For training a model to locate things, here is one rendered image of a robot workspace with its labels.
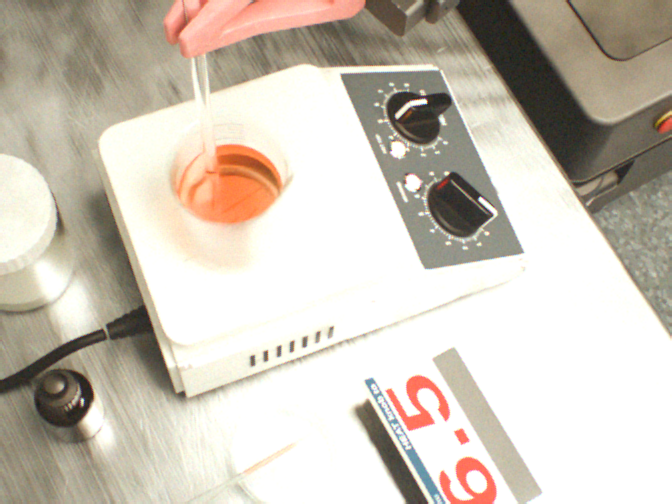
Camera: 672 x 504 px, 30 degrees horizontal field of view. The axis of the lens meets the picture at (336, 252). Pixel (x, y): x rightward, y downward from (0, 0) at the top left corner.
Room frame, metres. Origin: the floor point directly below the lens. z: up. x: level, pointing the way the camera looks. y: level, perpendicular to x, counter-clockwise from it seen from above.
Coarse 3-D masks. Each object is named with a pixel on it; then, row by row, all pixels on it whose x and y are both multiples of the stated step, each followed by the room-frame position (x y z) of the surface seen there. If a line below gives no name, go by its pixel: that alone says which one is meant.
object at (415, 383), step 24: (384, 384) 0.16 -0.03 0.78; (408, 384) 0.16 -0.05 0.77; (432, 384) 0.17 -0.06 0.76; (408, 408) 0.15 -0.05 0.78; (432, 408) 0.15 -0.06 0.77; (408, 432) 0.14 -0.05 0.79; (432, 432) 0.14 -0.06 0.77; (456, 432) 0.14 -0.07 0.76; (432, 456) 0.13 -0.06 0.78; (456, 456) 0.13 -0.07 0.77; (480, 456) 0.13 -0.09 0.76; (456, 480) 0.12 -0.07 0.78; (480, 480) 0.12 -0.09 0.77
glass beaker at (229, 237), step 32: (192, 128) 0.23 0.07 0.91; (224, 128) 0.24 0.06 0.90; (256, 128) 0.23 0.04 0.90; (288, 160) 0.22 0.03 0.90; (288, 192) 0.21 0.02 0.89; (192, 224) 0.19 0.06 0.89; (224, 224) 0.19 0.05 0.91; (256, 224) 0.19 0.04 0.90; (224, 256) 0.19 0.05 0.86; (256, 256) 0.19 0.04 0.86
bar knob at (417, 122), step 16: (400, 96) 0.31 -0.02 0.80; (416, 96) 0.31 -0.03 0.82; (432, 96) 0.31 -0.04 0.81; (448, 96) 0.31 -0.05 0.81; (400, 112) 0.30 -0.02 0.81; (416, 112) 0.30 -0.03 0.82; (432, 112) 0.30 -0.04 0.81; (400, 128) 0.29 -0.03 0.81; (416, 128) 0.29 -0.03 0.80; (432, 128) 0.30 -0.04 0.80
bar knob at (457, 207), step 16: (448, 176) 0.26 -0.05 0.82; (432, 192) 0.26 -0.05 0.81; (448, 192) 0.26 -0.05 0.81; (464, 192) 0.26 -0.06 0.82; (432, 208) 0.25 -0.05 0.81; (448, 208) 0.25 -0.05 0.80; (464, 208) 0.25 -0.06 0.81; (480, 208) 0.25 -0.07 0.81; (448, 224) 0.24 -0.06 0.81; (464, 224) 0.24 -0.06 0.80; (480, 224) 0.24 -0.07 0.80
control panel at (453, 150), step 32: (352, 96) 0.30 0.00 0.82; (384, 96) 0.31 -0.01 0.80; (384, 128) 0.29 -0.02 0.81; (448, 128) 0.30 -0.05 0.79; (384, 160) 0.27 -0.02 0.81; (416, 160) 0.28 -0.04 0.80; (448, 160) 0.28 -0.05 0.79; (480, 160) 0.29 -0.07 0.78; (416, 192) 0.26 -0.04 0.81; (480, 192) 0.27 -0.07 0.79; (416, 224) 0.24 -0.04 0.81; (448, 256) 0.22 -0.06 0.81; (480, 256) 0.23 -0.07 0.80
